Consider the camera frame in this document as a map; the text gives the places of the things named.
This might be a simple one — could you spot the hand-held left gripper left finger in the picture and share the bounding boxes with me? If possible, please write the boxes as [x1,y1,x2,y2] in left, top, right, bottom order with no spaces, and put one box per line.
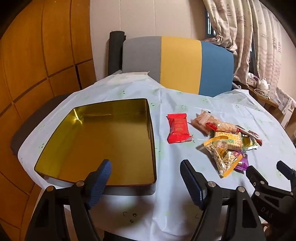
[25,159,113,241]

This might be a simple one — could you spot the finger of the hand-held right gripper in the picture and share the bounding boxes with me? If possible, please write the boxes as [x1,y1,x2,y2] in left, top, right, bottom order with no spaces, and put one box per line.
[246,165,276,193]
[276,160,296,186]

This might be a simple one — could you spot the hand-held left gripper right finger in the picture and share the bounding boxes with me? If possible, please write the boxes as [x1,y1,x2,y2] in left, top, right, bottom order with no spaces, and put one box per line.
[180,159,266,241]

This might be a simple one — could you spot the purple snack packet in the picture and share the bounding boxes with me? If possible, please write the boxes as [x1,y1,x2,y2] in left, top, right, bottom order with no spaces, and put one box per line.
[233,150,250,172]

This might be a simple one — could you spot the yellow snack packet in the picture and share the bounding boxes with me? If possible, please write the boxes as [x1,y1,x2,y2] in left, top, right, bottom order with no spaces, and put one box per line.
[240,135,259,151]

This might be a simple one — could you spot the clear yellow seed bag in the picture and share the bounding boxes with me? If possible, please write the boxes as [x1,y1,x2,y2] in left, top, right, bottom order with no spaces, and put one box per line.
[203,136,243,178]

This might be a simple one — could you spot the gold tin box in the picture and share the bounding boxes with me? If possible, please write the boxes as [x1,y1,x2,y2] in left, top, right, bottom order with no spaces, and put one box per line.
[34,98,157,196]

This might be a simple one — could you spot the green label cracker packet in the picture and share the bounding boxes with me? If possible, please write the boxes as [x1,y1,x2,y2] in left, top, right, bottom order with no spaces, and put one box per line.
[213,131,244,151]

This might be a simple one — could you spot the dark red bar packet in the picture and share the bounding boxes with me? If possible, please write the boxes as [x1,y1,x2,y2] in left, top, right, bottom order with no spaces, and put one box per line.
[247,130,264,147]

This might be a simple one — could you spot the red square snack packet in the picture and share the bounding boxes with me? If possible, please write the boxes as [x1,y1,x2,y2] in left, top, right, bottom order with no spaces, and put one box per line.
[166,113,193,144]

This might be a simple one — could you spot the pale cracker packet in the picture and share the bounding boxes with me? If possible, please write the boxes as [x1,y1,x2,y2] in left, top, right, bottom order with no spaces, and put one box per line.
[209,120,241,134]

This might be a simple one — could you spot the brown cracker packet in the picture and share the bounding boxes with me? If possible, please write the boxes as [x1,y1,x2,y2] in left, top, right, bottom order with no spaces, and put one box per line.
[190,110,219,135]

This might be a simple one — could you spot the light blue smiley tablecloth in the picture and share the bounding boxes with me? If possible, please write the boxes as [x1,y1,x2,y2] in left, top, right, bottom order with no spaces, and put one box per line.
[18,72,296,237]

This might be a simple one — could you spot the cardboard box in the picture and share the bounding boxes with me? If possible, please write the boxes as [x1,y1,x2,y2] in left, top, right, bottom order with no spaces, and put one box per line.
[279,102,296,130]

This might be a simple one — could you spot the wooden side table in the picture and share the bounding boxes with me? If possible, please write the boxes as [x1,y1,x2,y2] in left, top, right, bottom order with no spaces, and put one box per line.
[232,79,279,116]

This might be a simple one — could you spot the white cloth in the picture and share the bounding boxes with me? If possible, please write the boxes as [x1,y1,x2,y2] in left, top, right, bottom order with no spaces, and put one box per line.
[275,88,293,109]

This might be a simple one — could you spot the round tray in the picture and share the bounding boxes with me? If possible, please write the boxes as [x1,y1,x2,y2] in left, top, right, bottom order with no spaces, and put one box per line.
[254,88,270,99]

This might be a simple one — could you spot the white teapot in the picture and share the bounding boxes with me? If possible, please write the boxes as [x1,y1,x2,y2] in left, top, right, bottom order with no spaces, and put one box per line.
[257,77,271,91]

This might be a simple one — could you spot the small woven basket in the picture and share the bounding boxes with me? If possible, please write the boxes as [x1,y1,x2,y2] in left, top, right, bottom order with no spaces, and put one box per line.
[246,73,259,85]

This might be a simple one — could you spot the grey yellow blue chair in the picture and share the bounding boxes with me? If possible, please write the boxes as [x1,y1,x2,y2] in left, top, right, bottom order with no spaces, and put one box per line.
[122,36,234,98]

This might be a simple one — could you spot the black chair armrest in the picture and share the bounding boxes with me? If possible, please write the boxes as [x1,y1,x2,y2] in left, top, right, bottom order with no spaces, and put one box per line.
[109,31,126,76]

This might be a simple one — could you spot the wooden cabinet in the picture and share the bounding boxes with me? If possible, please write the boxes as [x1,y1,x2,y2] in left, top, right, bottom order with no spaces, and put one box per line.
[0,0,97,241]

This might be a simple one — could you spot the patterned beige curtain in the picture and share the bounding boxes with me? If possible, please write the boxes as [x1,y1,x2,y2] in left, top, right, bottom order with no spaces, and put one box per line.
[202,0,284,93]

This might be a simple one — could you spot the dark window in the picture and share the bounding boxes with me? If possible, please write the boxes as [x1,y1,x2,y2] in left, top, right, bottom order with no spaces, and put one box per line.
[205,10,214,36]

